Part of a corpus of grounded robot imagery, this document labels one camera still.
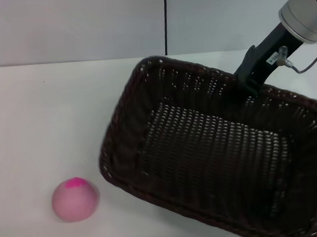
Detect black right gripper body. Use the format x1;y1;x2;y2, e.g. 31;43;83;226
243;20;308;83

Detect dark brown woven basket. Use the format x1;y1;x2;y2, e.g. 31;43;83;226
90;43;317;237

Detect pink peach toy ball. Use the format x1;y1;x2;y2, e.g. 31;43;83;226
50;174;102;224

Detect grey gripper cable with plug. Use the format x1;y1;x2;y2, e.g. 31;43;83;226
275;43;317;75

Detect black vertical wall strip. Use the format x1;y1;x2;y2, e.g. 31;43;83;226
162;0;173;57

